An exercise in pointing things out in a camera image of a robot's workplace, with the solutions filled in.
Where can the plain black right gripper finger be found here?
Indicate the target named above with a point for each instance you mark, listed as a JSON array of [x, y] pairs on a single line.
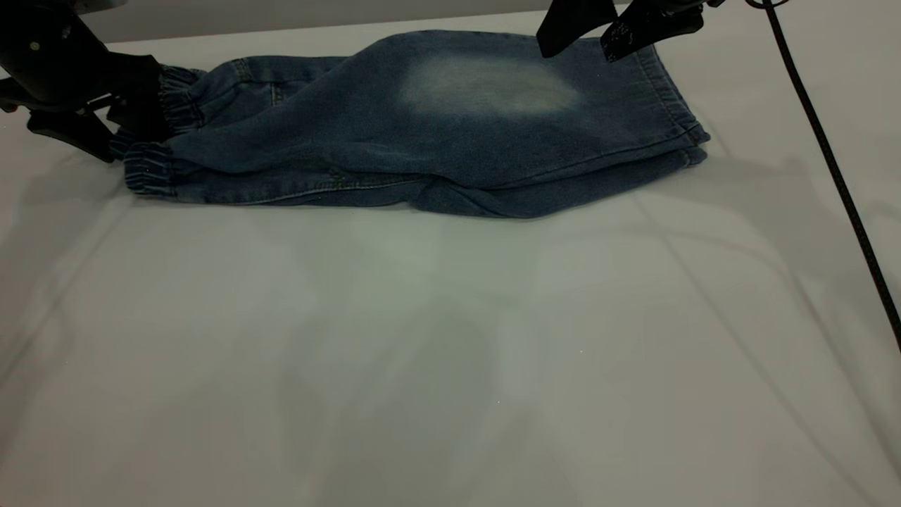
[[574, 24]]

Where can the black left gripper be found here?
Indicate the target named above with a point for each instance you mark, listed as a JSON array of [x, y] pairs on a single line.
[[49, 56]]

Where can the blue denim shorts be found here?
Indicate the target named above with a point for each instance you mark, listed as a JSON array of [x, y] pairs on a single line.
[[436, 134]]

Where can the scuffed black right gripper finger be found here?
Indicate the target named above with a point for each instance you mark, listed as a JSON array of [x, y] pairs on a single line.
[[651, 28]]

